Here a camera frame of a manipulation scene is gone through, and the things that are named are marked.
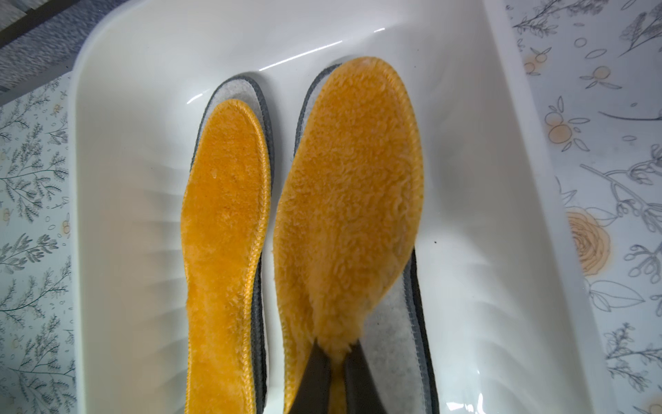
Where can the orange insole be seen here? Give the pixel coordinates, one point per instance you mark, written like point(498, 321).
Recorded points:
point(346, 207)
point(222, 259)

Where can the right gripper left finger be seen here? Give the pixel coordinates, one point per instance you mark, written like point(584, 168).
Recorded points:
point(313, 393)

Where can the floral table cloth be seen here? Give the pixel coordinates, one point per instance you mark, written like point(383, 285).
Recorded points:
point(596, 80)

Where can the white plastic storage box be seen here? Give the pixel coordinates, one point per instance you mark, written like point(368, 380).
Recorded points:
point(509, 322)

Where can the grey felt insole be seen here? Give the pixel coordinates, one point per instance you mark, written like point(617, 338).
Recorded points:
point(398, 341)
point(248, 93)

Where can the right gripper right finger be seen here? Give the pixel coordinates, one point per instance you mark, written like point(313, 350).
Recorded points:
point(362, 395)

